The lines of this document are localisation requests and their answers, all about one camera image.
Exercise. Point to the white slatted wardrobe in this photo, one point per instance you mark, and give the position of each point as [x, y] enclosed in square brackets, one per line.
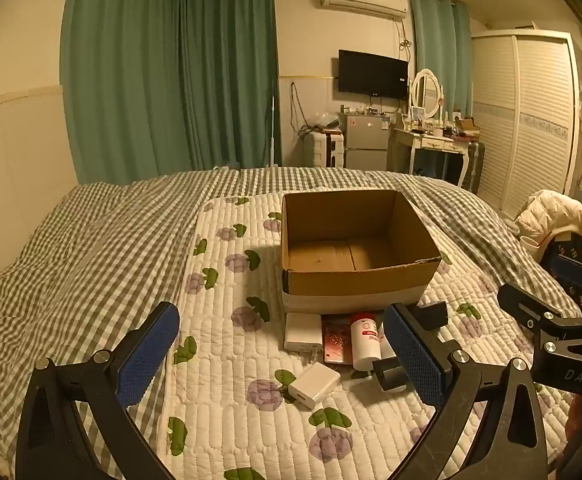
[526, 115]

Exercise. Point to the white padded jacket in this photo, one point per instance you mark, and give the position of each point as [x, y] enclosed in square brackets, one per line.
[561, 210]

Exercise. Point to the white oval mirror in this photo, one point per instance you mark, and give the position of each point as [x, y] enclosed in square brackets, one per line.
[426, 89]

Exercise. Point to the white air conditioner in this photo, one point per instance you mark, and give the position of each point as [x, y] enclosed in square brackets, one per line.
[363, 0]

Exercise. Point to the grey checkered blanket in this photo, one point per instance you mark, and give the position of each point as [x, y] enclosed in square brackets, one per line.
[86, 260]

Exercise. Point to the white suitcase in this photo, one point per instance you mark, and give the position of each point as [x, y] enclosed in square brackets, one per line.
[325, 149]

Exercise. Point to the brown cardboard box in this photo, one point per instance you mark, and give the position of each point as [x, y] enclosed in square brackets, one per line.
[351, 230]

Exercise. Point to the wide green curtain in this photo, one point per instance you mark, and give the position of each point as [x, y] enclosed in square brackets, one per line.
[171, 75]

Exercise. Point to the white dressing table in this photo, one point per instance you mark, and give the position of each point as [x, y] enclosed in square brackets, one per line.
[436, 145]

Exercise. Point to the white bottle with red cap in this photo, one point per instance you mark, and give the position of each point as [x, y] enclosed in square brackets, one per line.
[366, 342]

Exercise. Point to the dark patterned cloth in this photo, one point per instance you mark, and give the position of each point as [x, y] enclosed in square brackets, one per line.
[568, 244]

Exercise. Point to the grey small fridge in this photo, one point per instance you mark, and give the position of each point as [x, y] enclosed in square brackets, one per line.
[366, 141]

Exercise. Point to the black cylinder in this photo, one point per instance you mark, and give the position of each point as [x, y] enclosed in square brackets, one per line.
[391, 376]

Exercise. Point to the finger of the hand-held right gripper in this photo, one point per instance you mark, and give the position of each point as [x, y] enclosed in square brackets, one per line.
[526, 302]
[576, 270]

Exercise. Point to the white quilted floral mat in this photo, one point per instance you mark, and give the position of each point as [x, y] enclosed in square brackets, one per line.
[251, 360]

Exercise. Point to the dark suitcase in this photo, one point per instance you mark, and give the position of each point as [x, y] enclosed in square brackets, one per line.
[476, 165]

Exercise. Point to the small white power adapter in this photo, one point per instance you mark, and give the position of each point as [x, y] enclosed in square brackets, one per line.
[313, 384]

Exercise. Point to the white thin pole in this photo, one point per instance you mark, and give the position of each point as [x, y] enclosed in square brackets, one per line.
[274, 120]

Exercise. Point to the large white power adapter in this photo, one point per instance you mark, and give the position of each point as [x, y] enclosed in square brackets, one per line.
[302, 332]

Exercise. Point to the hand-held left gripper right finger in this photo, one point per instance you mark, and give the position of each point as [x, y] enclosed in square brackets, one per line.
[413, 355]

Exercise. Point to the narrow green curtain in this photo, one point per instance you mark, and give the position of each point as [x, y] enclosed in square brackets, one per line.
[441, 45]

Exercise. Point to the small black block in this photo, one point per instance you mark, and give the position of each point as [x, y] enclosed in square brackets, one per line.
[433, 316]

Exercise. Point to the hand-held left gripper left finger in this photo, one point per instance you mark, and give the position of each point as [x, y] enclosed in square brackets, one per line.
[148, 355]

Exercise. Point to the black wall television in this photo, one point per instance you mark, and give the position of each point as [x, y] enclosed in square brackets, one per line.
[372, 74]

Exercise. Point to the red patterned case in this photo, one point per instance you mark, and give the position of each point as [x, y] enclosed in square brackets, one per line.
[337, 342]

